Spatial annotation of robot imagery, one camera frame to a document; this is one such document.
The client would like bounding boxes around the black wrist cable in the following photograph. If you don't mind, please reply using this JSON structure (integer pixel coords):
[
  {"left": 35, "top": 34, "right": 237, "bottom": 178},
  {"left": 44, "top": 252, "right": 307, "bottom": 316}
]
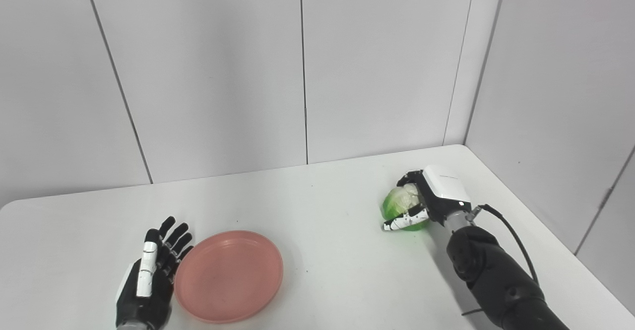
[{"left": 461, "top": 204, "right": 540, "bottom": 317}]

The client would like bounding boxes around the green white cabbage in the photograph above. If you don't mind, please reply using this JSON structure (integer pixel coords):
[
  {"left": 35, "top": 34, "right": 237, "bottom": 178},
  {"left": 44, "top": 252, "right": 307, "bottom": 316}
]
[{"left": 382, "top": 184, "right": 431, "bottom": 232}]

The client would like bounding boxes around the pink plate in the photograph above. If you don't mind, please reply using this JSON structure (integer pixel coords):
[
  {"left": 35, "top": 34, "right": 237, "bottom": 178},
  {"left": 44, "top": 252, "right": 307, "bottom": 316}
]
[{"left": 174, "top": 230, "right": 284, "bottom": 325}]

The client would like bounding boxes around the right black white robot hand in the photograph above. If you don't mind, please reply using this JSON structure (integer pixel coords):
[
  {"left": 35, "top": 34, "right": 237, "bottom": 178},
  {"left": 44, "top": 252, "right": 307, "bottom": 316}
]
[{"left": 382, "top": 165, "right": 472, "bottom": 232}]

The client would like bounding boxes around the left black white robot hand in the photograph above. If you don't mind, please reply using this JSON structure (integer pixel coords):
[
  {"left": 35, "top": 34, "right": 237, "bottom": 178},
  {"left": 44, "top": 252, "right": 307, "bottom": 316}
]
[{"left": 115, "top": 216, "right": 194, "bottom": 330}]

